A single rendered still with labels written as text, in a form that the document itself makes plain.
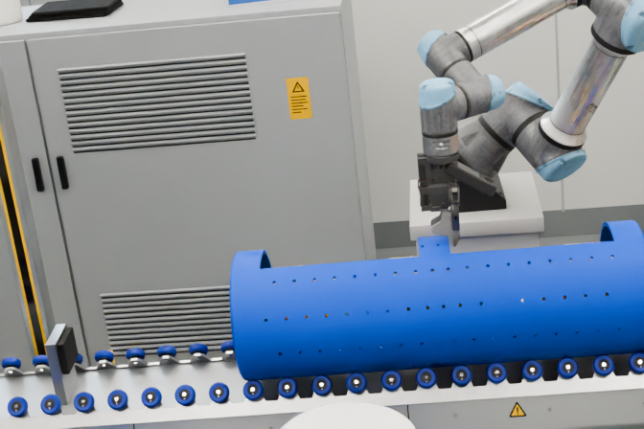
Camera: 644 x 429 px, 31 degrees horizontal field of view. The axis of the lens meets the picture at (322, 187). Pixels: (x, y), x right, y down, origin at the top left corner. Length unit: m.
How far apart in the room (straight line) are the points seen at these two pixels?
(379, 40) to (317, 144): 1.28
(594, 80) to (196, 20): 1.71
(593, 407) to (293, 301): 0.68
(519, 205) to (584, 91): 0.37
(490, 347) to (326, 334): 0.34
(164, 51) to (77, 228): 0.74
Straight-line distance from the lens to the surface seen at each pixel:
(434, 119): 2.41
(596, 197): 5.52
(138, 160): 4.16
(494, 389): 2.58
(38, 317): 3.07
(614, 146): 5.45
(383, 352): 2.50
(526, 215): 2.86
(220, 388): 2.60
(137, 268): 4.33
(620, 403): 2.62
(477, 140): 2.89
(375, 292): 2.46
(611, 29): 2.60
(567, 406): 2.61
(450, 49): 2.53
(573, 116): 2.75
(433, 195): 2.47
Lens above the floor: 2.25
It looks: 20 degrees down
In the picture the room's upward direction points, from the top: 7 degrees counter-clockwise
